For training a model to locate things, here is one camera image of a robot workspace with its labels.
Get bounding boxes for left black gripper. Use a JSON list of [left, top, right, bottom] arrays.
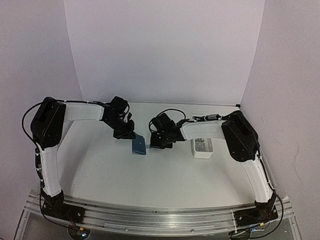
[[104, 115, 135, 139]]

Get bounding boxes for blue card holder wallet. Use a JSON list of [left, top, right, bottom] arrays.
[[131, 134, 150, 156]]

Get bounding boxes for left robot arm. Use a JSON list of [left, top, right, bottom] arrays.
[[30, 96, 136, 224]]

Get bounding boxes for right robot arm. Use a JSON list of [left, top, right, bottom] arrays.
[[148, 110, 278, 227]]

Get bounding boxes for white plastic tray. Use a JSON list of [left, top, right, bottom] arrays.
[[191, 138, 214, 159]]

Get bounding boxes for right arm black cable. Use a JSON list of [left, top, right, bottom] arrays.
[[148, 107, 187, 133]]

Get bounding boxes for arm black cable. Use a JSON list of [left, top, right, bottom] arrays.
[[21, 98, 66, 141], [148, 107, 187, 133]]

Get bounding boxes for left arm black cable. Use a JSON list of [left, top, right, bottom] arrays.
[[21, 98, 66, 141]]

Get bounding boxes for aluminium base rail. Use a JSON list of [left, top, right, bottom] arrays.
[[24, 192, 294, 237]]

